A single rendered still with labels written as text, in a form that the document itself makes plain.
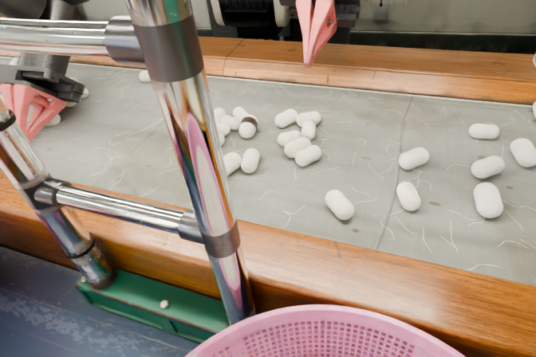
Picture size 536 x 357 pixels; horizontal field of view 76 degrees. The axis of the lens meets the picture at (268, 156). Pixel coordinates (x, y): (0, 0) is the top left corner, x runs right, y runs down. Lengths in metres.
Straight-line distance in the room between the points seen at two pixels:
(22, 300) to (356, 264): 0.35
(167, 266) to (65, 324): 0.14
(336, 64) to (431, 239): 0.32
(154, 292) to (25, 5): 0.39
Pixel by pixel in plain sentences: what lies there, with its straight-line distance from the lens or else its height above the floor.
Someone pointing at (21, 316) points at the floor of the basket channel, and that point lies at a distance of 0.47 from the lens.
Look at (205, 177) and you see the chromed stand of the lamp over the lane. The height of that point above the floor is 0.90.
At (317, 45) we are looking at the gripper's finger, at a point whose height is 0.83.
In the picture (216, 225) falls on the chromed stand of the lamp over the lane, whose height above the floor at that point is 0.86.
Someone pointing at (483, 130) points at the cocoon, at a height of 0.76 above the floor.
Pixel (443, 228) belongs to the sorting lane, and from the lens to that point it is 0.37.
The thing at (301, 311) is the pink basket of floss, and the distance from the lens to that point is 0.27.
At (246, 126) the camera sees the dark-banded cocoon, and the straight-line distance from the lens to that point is 0.44.
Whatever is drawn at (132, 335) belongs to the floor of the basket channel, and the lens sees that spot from 0.40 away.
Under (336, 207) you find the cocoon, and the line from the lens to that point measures 0.34.
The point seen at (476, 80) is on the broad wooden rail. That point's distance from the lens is 0.57.
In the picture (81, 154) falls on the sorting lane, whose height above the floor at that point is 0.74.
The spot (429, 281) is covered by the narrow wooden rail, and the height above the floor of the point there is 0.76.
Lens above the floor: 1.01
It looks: 40 degrees down
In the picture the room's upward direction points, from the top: 6 degrees counter-clockwise
